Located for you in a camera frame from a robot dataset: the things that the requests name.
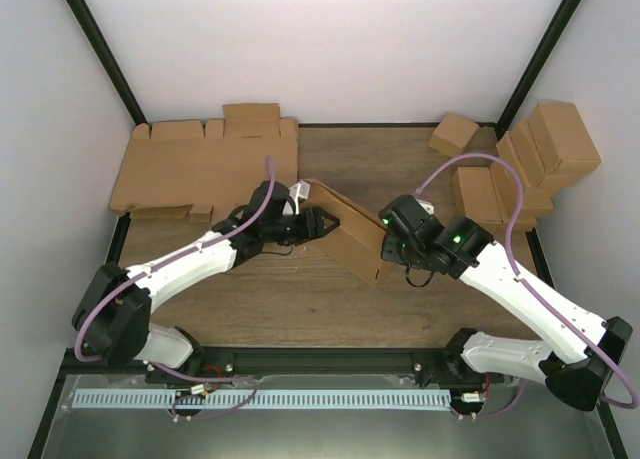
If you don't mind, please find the small folded cardboard box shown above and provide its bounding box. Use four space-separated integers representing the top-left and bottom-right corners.
428 112 479 158

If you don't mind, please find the left black frame post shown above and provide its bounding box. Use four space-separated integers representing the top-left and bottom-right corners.
65 0 147 125

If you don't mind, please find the row of folded boxes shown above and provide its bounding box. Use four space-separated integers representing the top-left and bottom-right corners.
489 118 556 230

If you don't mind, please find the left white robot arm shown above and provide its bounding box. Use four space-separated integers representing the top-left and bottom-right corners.
72 181 340 383

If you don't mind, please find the folded box on table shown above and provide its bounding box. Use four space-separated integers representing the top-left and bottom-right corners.
452 167 503 233

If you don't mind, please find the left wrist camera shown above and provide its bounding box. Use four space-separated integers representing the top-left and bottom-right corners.
283 180 311 216

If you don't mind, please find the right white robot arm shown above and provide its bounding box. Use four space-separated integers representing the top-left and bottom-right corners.
379 195 633 411

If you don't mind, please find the black frame post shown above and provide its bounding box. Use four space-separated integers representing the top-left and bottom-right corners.
494 0 583 133
65 0 147 125

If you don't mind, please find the light blue slotted cable duct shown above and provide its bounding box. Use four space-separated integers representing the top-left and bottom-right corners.
71 388 451 411

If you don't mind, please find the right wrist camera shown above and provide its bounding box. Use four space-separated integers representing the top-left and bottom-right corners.
417 199 435 215

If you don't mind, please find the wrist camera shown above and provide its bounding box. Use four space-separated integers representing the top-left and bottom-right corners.
417 199 435 215
283 180 311 216

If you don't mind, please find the stack of flat cardboard blanks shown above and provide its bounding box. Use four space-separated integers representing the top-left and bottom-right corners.
109 103 299 223

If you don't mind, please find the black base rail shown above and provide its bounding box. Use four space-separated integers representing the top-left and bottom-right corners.
64 346 591 385

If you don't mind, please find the right black frame post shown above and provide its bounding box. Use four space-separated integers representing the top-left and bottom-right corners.
494 0 583 133

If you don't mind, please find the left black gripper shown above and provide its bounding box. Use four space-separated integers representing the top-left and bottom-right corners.
263 206 340 246

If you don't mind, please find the large folded cardboard box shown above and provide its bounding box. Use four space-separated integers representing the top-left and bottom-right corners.
528 102 601 190

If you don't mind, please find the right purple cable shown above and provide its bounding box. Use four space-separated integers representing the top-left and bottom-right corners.
414 152 640 423

